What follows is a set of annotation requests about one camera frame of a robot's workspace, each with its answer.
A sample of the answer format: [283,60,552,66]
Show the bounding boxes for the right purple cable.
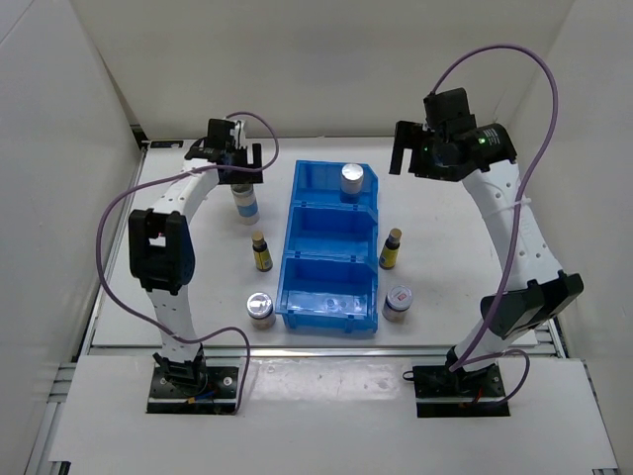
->
[428,45,559,402]

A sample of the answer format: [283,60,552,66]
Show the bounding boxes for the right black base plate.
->
[403,363,510,419]

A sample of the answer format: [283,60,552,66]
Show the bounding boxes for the yellow-label brown bottle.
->
[251,231,273,272]
[379,228,402,269]

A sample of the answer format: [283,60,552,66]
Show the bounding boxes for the front aluminium rail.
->
[85,346,448,358]

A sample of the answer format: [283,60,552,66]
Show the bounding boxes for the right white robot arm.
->
[390,119,584,396]

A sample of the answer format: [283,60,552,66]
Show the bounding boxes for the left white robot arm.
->
[128,141,263,396]

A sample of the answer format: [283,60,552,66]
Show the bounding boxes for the left short silver-lid jar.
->
[246,292,276,331]

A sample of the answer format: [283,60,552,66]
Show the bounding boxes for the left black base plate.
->
[145,364,240,416]

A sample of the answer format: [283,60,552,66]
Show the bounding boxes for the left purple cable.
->
[95,111,279,416]

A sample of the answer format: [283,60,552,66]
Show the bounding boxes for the right short red-label jar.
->
[382,285,413,323]

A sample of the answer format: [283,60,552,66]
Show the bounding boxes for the tall blue-label shaker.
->
[340,163,364,203]
[230,184,259,226]

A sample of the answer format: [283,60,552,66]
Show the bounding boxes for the blue three-compartment plastic bin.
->
[276,160,379,338]

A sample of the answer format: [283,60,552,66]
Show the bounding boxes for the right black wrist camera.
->
[423,88,476,130]

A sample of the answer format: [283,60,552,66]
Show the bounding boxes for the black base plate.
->
[403,363,510,419]
[145,364,240,416]

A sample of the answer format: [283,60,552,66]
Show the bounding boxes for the purple cable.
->
[428,45,559,402]
[95,111,279,416]

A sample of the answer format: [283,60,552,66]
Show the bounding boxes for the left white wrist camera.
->
[204,119,246,150]

